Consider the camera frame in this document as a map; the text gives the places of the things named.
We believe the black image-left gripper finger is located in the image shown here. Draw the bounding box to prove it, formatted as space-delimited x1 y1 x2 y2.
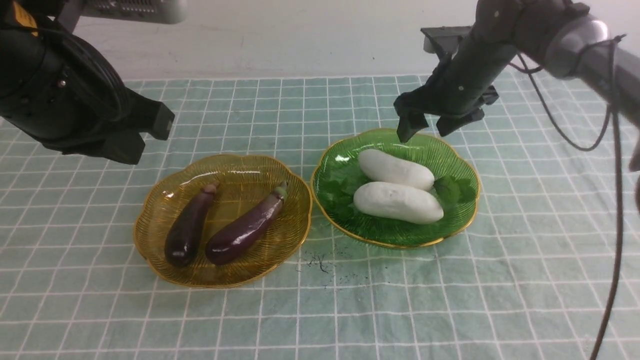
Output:
142 100 175 141
95 130 146 166

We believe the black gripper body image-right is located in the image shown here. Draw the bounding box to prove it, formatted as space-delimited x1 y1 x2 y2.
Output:
394 5 518 121

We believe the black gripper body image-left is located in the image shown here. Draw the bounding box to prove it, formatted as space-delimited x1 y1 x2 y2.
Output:
1 30 153 156

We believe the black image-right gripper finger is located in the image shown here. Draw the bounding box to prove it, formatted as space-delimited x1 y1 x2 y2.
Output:
397 111 429 144
436 107 485 137

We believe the white radish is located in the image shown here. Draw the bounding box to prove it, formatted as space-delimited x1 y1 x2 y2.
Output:
320 180 445 225
357 148 476 203

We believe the purple eggplant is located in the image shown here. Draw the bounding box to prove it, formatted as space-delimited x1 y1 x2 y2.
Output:
205 180 288 266
164 180 219 268

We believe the green glass plate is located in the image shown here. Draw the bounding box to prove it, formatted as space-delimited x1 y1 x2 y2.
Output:
310 129 482 249

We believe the amber glass plate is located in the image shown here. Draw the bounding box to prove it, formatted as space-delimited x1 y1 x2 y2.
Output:
133 153 313 289

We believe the black cable image-right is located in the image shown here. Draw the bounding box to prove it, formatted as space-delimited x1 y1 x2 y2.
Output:
510 34 628 360

